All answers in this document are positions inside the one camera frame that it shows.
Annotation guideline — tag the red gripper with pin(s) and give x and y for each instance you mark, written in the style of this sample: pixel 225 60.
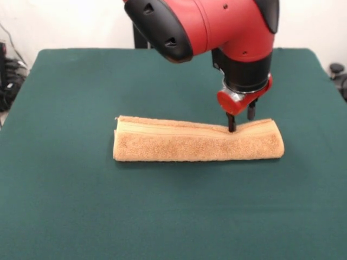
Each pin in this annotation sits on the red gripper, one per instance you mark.
pixel 229 104

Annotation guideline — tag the tan terry towel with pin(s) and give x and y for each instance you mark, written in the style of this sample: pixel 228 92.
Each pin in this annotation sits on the tan terry towel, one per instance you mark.
pixel 189 147

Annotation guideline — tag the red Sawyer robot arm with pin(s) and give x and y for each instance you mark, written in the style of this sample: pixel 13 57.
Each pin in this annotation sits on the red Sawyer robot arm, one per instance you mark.
pixel 225 29

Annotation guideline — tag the dark green table cloth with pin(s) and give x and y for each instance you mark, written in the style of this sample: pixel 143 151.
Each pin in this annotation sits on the dark green table cloth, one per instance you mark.
pixel 173 216

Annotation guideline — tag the black upright stand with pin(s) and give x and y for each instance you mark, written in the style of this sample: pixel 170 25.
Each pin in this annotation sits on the black upright stand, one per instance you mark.
pixel 141 40

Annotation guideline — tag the black box device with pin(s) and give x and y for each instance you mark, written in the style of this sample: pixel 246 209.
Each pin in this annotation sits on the black box device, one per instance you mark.
pixel 2 62

